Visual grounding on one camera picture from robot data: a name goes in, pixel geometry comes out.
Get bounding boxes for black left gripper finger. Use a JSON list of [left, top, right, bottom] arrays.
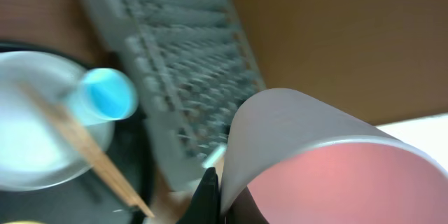
[[177, 167, 221, 224]]

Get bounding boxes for pink cup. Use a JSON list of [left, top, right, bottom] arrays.
[[220, 88, 447, 223]]

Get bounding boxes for blue cup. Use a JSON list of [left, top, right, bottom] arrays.
[[62, 68, 138, 126]]

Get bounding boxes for yellow bowl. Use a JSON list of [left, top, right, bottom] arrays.
[[3, 220, 45, 224]]

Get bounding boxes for grey dishwasher rack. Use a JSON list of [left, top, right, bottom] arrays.
[[81, 0, 265, 191]]

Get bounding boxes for wooden chopstick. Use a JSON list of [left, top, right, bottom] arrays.
[[19, 82, 155, 218]]

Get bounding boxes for grey plate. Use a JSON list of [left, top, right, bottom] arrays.
[[0, 50, 116, 193]]

